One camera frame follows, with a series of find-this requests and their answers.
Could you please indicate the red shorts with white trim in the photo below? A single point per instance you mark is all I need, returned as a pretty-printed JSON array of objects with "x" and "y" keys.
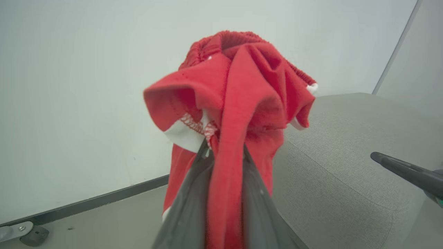
[{"x": 242, "y": 86}]

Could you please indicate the black baseboard strip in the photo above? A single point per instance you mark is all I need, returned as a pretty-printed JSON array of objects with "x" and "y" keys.
[{"x": 86, "y": 202}]

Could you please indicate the silver metal bracket plate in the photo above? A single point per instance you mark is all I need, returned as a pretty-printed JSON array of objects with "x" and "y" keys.
[{"x": 14, "y": 231}]

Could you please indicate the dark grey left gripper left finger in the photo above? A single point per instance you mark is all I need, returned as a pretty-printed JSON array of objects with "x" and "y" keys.
[{"x": 187, "y": 214}]

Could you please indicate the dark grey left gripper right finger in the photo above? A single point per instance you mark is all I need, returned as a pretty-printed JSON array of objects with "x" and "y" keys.
[{"x": 259, "y": 221}]

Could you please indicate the grey metal frame post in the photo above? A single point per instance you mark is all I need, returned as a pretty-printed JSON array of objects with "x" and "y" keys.
[{"x": 398, "y": 45}]

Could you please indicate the dark grey rubber foot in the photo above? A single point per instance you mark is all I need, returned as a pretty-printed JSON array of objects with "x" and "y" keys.
[{"x": 36, "y": 237}]

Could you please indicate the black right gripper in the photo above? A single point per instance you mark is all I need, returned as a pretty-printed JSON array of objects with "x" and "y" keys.
[{"x": 436, "y": 200}]

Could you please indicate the grey fabric sofa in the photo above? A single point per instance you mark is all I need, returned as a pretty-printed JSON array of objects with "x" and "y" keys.
[{"x": 346, "y": 155}]

